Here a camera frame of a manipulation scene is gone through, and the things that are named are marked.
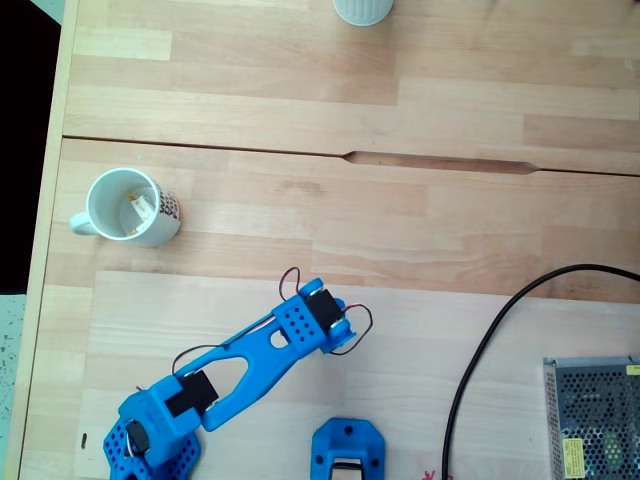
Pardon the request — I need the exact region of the white mug with black text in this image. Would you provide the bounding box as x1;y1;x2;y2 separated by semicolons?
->
68;167;183;249

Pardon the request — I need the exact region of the wooden base board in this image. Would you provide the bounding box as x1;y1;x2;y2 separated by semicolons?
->
74;269;640;480

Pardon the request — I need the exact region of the white ribbed cup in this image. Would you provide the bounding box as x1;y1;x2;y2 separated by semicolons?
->
332;0;395;27

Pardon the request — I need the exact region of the metal mesh power supply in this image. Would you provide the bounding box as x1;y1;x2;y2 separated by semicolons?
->
543;355;640;480

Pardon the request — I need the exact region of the thick black cable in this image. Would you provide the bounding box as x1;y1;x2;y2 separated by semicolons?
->
441;263;640;480

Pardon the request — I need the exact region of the blue post base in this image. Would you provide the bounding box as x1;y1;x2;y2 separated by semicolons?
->
310;417;388;480

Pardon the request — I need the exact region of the wooden post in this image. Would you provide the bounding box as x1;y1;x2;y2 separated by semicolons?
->
332;457;365;480

